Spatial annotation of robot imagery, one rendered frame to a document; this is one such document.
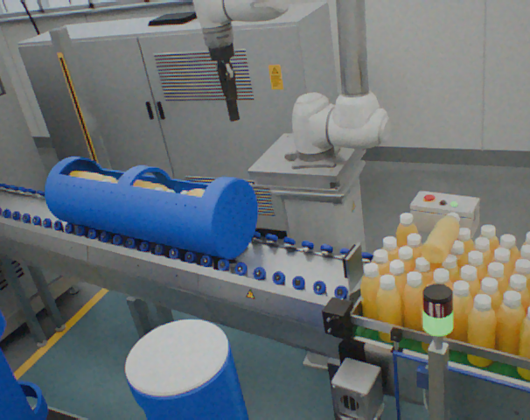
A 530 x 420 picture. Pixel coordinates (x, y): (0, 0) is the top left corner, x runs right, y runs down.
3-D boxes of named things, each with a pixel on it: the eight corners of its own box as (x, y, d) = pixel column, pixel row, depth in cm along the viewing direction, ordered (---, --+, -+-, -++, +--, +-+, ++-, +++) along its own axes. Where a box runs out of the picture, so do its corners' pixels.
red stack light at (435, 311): (428, 297, 127) (428, 283, 125) (456, 304, 124) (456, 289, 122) (418, 315, 122) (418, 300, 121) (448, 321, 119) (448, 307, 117)
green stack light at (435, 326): (428, 314, 129) (428, 297, 127) (456, 320, 126) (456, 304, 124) (419, 332, 125) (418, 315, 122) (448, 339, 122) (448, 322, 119)
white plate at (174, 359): (210, 306, 165) (211, 310, 165) (118, 341, 158) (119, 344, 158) (241, 367, 142) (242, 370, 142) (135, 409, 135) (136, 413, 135)
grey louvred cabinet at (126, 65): (118, 189, 503) (66, 24, 433) (349, 207, 409) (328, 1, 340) (78, 220, 462) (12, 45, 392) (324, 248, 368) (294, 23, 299)
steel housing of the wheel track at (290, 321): (23, 233, 318) (-1, 179, 302) (386, 328, 205) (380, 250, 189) (-21, 261, 298) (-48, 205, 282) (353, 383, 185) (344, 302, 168)
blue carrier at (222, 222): (106, 199, 260) (83, 144, 244) (265, 228, 214) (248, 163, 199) (60, 234, 241) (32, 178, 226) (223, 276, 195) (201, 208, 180)
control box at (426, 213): (420, 215, 197) (419, 189, 192) (479, 224, 186) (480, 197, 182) (410, 230, 190) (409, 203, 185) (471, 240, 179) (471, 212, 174)
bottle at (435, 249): (451, 258, 151) (469, 223, 164) (434, 239, 151) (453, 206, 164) (432, 269, 156) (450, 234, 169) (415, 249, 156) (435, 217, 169)
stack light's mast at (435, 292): (428, 334, 132) (428, 280, 125) (456, 341, 129) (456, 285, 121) (420, 352, 128) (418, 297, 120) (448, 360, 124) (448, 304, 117)
